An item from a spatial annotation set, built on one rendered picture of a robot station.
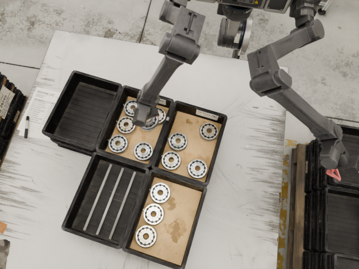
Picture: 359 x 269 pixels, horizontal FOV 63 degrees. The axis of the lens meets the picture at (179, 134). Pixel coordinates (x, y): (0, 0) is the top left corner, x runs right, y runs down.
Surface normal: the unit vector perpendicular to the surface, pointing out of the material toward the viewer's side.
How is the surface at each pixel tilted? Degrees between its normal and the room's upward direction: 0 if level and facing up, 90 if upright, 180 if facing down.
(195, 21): 27
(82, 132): 0
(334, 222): 0
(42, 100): 0
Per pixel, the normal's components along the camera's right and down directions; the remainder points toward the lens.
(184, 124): 0.02, -0.34
